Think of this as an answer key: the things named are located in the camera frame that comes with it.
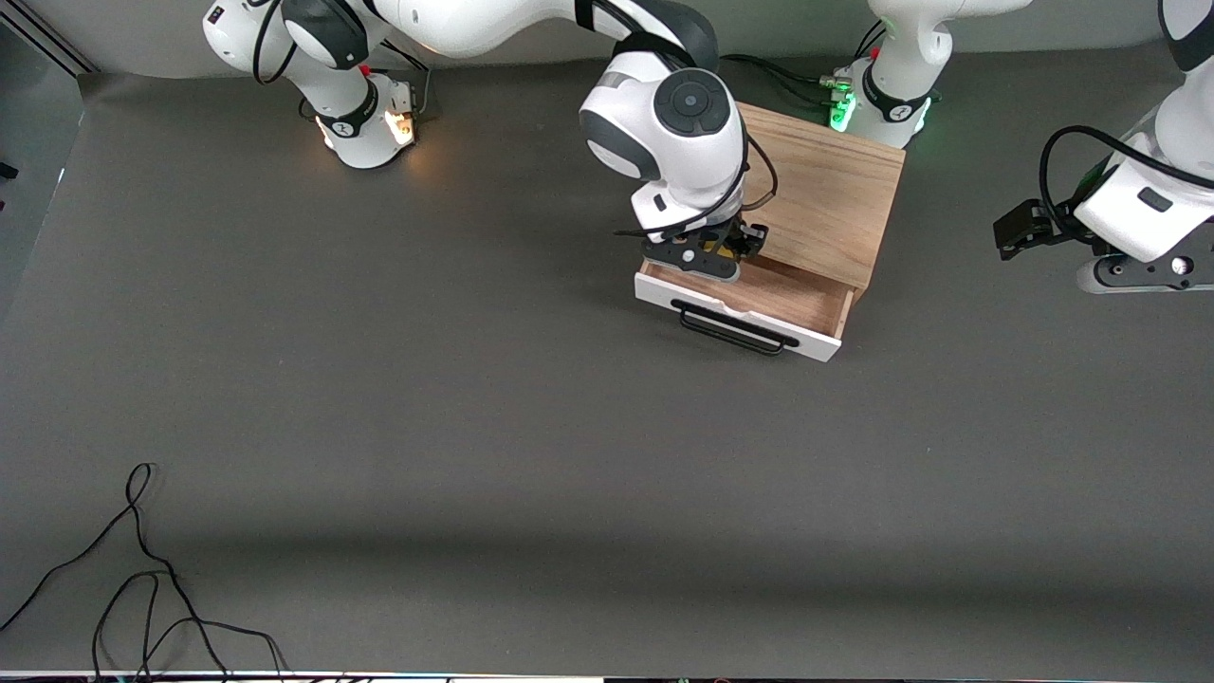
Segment black cables at left base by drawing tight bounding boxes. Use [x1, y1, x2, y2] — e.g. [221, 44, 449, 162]
[719, 19, 888, 107]

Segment wooden drawer cabinet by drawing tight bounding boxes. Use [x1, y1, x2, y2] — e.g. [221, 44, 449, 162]
[732, 101, 907, 291]

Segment white-fronted drawer with black handle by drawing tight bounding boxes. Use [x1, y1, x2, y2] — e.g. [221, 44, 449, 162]
[634, 252, 856, 364]

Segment black cable along right arm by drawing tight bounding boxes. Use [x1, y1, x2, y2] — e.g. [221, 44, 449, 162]
[613, 133, 780, 240]

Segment black cables at right base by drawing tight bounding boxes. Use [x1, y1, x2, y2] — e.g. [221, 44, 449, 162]
[357, 38, 433, 120]

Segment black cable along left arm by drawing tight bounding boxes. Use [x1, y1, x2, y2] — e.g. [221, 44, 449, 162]
[1039, 124, 1214, 249]

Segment loose black cable on table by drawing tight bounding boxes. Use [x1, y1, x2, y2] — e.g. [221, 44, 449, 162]
[0, 463, 287, 680]

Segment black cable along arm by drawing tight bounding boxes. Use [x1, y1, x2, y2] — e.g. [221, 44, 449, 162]
[613, 133, 780, 240]
[1039, 124, 1214, 249]

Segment black cables at base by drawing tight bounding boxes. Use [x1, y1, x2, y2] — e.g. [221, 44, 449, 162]
[719, 19, 888, 107]
[357, 38, 433, 120]

